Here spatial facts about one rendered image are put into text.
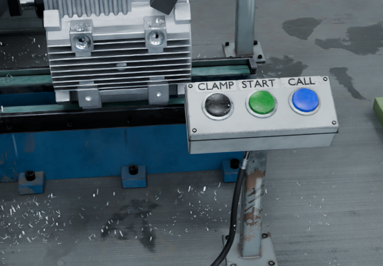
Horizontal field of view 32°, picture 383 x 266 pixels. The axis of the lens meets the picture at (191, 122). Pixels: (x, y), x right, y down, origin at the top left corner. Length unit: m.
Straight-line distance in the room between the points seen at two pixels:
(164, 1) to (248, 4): 0.43
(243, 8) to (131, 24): 0.43
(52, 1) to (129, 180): 0.30
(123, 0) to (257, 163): 0.29
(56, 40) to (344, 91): 0.59
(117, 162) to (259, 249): 0.28
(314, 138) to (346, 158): 0.35
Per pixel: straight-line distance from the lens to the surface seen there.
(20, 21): 1.50
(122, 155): 1.05
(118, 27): 0.93
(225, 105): 0.75
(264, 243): 0.95
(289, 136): 0.76
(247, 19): 1.33
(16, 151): 1.06
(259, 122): 0.75
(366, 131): 1.19
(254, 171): 0.83
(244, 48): 1.36
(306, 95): 0.76
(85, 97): 0.95
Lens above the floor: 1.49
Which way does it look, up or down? 36 degrees down
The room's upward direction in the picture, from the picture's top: 1 degrees counter-clockwise
